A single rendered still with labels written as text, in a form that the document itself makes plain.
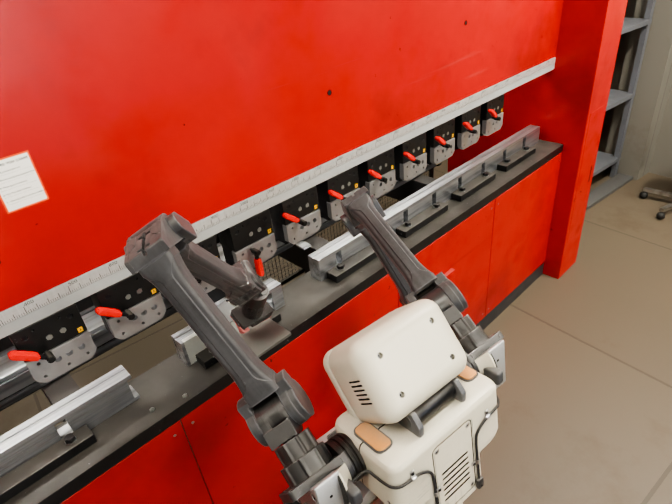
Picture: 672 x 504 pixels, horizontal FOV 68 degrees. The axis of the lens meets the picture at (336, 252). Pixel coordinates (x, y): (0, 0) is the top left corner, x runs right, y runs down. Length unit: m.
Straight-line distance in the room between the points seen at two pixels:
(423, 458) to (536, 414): 1.73
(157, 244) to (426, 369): 0.49
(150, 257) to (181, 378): 0.81
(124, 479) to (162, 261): 0.87
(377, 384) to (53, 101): 0.87
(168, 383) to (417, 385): 0.93
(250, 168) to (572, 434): 1.83
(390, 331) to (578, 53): 2.29
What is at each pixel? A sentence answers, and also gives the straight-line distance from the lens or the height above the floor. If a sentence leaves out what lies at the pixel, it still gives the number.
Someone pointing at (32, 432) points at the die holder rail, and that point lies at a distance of 1.54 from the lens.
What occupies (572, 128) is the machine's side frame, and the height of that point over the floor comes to 0.97.
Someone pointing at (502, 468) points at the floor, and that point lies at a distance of 2.40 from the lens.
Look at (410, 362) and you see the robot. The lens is 0.86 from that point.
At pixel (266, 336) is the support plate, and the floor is 1.00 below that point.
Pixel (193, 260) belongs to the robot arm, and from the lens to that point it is 1.00.
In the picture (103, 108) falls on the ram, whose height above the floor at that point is 1.68.
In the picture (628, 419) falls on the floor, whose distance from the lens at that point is 2.71.
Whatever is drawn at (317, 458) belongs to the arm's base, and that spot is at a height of 1.22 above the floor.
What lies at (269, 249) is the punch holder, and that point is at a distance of 1.61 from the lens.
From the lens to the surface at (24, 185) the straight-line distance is 1.24.
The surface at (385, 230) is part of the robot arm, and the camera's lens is 1.22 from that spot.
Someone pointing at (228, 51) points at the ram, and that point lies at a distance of 1.40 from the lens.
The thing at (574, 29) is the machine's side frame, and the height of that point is 1.46.
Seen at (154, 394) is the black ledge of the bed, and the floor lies 0.88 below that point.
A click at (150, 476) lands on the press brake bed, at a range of 1.64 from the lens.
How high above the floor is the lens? 1.95
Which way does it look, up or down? 32 degrees down
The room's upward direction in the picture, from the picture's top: 6 degrees counter-clockwise
